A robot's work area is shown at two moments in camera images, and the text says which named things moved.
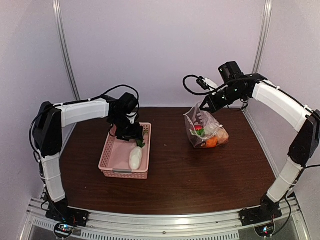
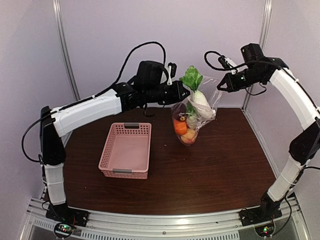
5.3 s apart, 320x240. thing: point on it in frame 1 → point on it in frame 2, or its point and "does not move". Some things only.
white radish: [205, 131] → [192, 119]
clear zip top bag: [203, 129] → [189, 115]
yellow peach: [222, 136] → [189, 137]
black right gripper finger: [207, 100] → [225, 80]
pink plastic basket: [114, 161] does not move
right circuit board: [266, 230] does not move
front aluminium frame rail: [225, 225] does not move
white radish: [136, 154] → [193, 79]
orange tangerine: [211, 142] → [180, 127]
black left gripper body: [126, 130] → [170, 97]
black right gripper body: [222, 102] → [239, 83]
